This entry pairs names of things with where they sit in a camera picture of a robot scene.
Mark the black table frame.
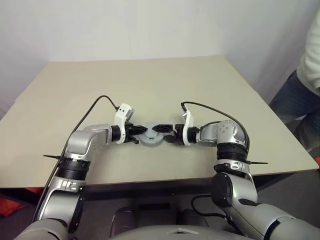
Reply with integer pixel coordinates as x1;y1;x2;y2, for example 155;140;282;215
0;171;320;201

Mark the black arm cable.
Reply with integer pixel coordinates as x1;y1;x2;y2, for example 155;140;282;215
180;100;251;236
31;95;120;226

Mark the grey robot torso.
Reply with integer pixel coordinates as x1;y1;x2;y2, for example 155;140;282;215
109;224;248;240

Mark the bystander in pale top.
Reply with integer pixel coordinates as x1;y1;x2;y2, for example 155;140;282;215
268;17;320;153

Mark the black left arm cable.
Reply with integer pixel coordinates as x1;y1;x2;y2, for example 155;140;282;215
31;95;120;226

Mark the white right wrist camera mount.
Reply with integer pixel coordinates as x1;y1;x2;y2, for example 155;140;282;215
179;101;198;146

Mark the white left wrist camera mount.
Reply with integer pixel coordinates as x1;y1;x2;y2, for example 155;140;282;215
114;103;136;145

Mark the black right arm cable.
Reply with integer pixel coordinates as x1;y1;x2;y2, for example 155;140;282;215
180;100;251;236

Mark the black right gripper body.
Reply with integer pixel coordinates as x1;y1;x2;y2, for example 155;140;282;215
171;123;185;145

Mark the red fabric item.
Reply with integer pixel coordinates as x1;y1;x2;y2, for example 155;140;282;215
0;196;26;217

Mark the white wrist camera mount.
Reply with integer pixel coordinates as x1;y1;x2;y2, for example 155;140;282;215
114;103;136;145
179;101;198;146

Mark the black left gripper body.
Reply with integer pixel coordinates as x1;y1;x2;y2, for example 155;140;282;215
124;122;140;145

